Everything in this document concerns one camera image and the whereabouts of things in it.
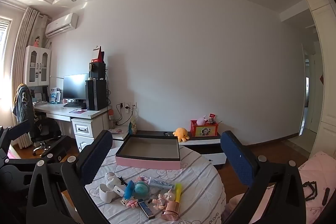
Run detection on row of books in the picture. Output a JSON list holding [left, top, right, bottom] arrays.
[[34, 93, 50, 103]]

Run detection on rose gold cup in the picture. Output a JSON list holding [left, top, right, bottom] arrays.
[[161, 200, 181, 220]]

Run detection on black office chair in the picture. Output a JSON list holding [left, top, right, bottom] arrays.
[[13, 84, 71, 156]]

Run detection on red storage box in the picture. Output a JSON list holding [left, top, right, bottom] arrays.
[[190, 119, 219, 137]]

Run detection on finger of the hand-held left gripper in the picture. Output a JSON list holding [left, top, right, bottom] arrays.
[[0, 119, 30, 161], [8, 136, 71, 165]]

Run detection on blue and gold rectangular box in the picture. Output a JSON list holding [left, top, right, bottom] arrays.
[[138, 199, 156, 220]]

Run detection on white glass-door cabinet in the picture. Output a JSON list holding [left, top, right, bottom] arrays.
[[25, 46, 51, 87]]

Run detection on black computer monitor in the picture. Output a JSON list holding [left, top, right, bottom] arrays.
[[63, 73, 90, 102]]

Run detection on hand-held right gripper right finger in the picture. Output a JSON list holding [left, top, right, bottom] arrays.
[[220, 131, 307, 224]]

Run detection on white door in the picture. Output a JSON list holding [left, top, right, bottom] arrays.
[[299, 43, 323, 140]]

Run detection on black computer tower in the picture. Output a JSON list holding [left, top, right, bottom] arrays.
[[85, 79, 108, 111]]

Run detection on teal round container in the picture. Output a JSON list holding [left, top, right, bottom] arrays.
[[134, 181, 151, 199]]

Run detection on window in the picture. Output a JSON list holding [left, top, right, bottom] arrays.
[[0, 17, 13, 62]]

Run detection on white wall sockets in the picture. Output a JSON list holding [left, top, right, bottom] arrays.
[[117, 102, 137, 110]]

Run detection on white desk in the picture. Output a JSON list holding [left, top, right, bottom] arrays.
[[34, 102, 112, 153]]

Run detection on black speaker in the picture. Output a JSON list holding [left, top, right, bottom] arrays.
[[89, 62, 107, 80]]

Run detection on white charger plug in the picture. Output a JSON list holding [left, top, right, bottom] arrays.
[[112, 184, 126, 198]]

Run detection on pink and black tray box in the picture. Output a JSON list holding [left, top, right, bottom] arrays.
[[115, 134, 181, 170]]

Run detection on yellow octopus plush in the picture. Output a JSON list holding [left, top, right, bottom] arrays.
[[173, 127, 190, 142]]

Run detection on blue desk organizer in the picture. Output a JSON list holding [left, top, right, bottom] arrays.
[[49, 87, 62, 104]]

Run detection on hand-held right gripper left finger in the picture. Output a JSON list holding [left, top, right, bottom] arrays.
[[26, 130, 114, 224]]

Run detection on black power cable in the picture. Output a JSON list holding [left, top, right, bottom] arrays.
[[114, 105, 132, 126]]

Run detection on pink and white block toy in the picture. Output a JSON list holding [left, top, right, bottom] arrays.
[[120, 198, 138, 208]]

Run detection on pink doll figurine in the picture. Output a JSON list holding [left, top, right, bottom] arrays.
[[152, 189, 176, 210]]

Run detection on black folded frame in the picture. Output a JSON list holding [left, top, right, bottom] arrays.
[[302, 181, 318, 201]]

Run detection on white cup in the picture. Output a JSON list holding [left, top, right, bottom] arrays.
[[99, 184, 116, 203]]

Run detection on pale pink bed quilt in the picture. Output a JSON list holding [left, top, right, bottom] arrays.
[[228, 151, 336, 224]]

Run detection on striped white quilt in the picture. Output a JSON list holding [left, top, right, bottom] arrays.
[[85, 147, 227, 224]]

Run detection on white and blue tube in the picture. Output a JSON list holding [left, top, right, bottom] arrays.
[[148, 177, 175, 189]]

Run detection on white side cabinet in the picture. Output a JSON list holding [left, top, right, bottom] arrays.
[[108, 127, 130, 141]]

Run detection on white air conditioner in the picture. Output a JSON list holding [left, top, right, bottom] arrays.
[[45, 13, 79, 38]]

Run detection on red and black paper bag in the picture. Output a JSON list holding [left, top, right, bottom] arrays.
[[91, 46, 105, 63]]

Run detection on black and white low cabinet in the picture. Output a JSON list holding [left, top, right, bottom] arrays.
[[131, 130, 227, 169]]

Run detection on dark jacket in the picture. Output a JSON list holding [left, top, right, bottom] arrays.
[[13, 84, 36, 122]]

